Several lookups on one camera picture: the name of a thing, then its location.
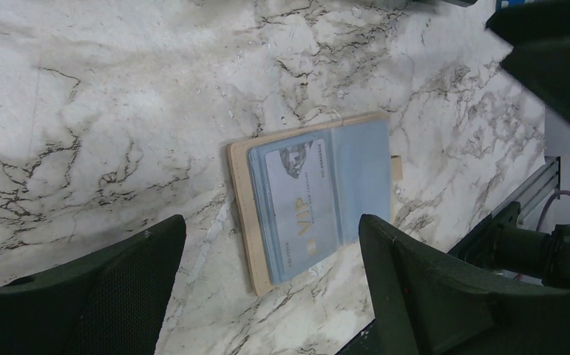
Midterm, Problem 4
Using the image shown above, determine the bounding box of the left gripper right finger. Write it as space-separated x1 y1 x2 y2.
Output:
359 214 570 354

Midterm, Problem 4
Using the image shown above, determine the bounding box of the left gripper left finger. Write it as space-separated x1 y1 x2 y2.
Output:
0 215 186 354

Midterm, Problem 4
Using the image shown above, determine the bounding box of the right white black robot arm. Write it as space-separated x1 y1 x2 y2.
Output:
486 1 570 124

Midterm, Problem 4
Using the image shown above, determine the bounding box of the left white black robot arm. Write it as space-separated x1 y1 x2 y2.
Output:
0 214 570 354

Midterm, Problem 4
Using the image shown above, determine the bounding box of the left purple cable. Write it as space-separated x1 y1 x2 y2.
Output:
534 189 570 234

